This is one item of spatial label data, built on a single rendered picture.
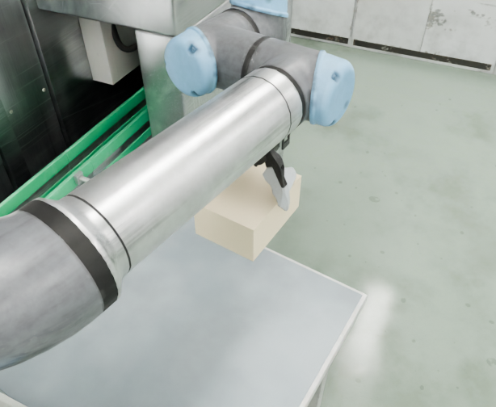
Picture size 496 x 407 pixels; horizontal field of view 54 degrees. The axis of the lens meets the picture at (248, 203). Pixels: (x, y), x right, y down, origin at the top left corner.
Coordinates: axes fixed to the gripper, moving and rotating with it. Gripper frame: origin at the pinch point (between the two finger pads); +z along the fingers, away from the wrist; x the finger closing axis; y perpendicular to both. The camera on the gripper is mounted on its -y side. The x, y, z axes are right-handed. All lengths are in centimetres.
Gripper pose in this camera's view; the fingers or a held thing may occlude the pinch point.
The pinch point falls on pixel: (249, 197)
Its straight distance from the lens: 84.9
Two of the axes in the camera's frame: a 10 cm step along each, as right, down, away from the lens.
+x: -8.4, -3.7, 3.9
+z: -0.1, 7.4, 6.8
